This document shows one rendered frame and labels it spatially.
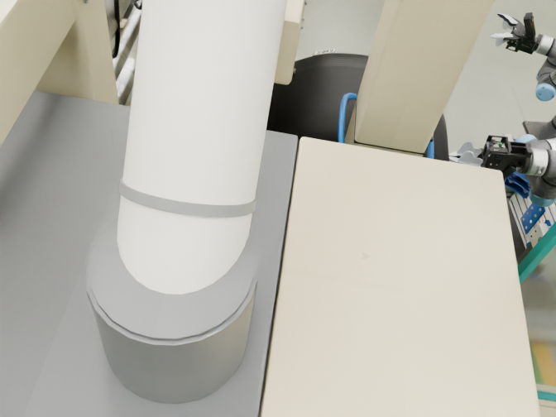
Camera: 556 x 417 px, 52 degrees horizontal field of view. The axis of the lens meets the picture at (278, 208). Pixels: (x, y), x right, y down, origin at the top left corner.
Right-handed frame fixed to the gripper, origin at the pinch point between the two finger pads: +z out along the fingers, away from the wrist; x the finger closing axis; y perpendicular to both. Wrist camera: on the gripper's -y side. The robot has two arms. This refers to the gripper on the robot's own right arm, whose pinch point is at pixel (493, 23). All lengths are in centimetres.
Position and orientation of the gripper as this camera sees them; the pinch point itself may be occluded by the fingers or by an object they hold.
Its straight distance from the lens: 267.0
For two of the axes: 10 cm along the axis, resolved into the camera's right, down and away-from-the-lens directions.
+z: -9.1, -3.8, 1.6
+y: -0.6, 5.0, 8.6
